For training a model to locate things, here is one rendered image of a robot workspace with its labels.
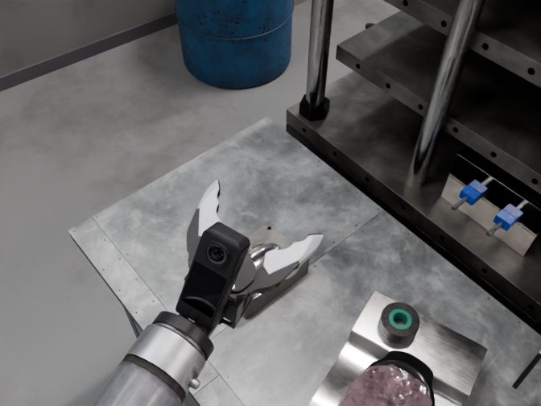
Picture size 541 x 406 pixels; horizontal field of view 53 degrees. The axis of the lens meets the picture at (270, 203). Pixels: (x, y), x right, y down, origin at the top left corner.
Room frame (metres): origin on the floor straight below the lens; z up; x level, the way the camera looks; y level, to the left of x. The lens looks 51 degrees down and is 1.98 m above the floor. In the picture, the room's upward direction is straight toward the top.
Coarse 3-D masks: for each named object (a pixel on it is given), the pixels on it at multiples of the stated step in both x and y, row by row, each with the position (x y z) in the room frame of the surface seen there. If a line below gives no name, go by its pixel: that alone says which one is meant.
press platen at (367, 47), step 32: (384, 32) 1.42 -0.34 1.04; (416, 32) 1.42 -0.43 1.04; (352, 64) 1.31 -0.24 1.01; (384, 64) 1.26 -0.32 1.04; (416, 64) 1.26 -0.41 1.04; (480, 64) 1.26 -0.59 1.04; (416, 96) 1.13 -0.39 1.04; (480, 96) 1.13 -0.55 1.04; (512, 96) 1.13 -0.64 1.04; (448, 128) 1.04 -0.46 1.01; (480, 128) 1.01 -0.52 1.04; (512, 128) 1.01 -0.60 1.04; (512, 160) 0.90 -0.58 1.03
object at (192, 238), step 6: (198, 210) 0.41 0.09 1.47; (198, 216) 0.40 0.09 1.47; (192, 222) 0.39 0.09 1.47; (198, 222) 0.39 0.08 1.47; (192, 228) 0.38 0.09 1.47; (198, 228) 0.38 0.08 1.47; (192, 234) 0.37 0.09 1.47; (198, 234) 0.37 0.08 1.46; (192, 240) 0.36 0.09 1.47; (198, 240) 0.36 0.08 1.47; (192, 246) 0.35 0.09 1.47; (192, 252) 0.35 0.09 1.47; (192, 258) 0.34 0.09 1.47
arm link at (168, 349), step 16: (144, 336) 0.25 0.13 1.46; (160, 336) 0.24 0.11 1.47; (176, 336) 0.24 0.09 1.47; (128, 352) 0.23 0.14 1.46; (144, 352) 0.23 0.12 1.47; (160, 352) 0.23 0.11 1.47; (176, 352) 0.23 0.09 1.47; (192, 352) 0.23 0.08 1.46; (160, 368) 0.21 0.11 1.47; (176, 368) 0.21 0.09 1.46; (192, 368) 0.22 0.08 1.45; (192, 384) 0.21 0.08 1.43
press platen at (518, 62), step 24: (384, 0) 1.25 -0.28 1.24; (408, 0) 1.20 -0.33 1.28; (432, 0) 1.17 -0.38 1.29; (456, 0) 1.17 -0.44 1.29; (504, 0) 1.17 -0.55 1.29; (528, 0) 1.17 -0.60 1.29; (432, 24) 1.14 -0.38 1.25; (480, 24) 1.07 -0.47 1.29; (504, 24) 1.07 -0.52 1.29; (528, 24) 1.07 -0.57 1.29; (480, 48) 1.03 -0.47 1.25; (504, 48) 1.00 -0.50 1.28; (528, 48) 0.98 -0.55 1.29; (528, 72) 0.94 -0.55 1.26
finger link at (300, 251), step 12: (312, 240) 0.38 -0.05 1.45; (276, 252) 0.35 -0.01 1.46; (288, 252) 0.36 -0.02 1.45; (300, 252) 0.36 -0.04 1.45; (312, 252) 0.36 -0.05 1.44; (264, 264) 0.34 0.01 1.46; (276, 264) 0.34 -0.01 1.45; (288, 264) 0.34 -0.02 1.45; (300, 264) 0.35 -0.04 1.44; (288, 276) 0.36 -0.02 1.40
